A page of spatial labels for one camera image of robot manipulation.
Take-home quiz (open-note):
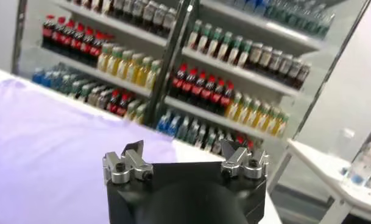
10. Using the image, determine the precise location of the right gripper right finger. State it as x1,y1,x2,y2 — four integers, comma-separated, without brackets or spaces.
220,138,270,180

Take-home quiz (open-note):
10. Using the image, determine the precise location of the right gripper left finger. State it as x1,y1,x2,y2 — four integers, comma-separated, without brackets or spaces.
102,139,155,185

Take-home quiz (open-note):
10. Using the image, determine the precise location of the purple t-shirt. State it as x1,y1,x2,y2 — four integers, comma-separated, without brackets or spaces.
0,77,180,224

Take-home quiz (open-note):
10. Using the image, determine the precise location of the small white label dark bottle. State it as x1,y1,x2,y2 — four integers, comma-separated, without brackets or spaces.
96,89,111,110
212,132,224,155
87,86,101,106

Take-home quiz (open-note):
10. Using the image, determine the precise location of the small green cap dark bottle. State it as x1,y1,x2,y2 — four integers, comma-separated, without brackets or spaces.
204,129,218,152
68,80,83,99
196,124,210,149
77,83,92,103

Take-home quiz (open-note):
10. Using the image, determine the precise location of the small yellow juice bottle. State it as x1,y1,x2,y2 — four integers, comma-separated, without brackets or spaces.
125,99,141,122
134,103,149,125

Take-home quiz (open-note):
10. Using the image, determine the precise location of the clear green tinted bottle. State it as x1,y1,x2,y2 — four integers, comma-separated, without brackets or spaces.
186,120,202,144
59,77,73,95
177,117,191,141
51,74,65,91

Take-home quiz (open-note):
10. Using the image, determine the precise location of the white side table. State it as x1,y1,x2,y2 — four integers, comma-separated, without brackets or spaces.
287,138,371,224

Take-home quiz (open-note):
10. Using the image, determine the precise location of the glass drink display cabinet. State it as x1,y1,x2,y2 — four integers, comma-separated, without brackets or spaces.
11,0,189,128
148,0,371,195

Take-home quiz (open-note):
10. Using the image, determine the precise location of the white cap dark drink bottle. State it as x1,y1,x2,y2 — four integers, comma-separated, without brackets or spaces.
132,0,147,24
121,0,136,19
278,54,294,82
295,63,312,91
111,0,125,16
267,49,284,77
287,58,303,86
152,4,168,33
141,1,159,29
161,7,178,38

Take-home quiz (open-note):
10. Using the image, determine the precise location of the beige label dark bottle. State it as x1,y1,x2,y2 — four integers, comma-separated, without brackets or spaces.
258,46,274,73
247,42,264,70

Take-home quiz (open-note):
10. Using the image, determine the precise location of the green cap tea bottle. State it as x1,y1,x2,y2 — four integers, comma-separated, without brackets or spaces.
186,19,203,50
207,27,224,58
217,31,233,61
237,39,253,69
227,35,244,65
197,23,213,54

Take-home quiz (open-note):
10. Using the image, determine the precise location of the clear bottle grey lid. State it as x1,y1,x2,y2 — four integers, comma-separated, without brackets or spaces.
343,142,371,191

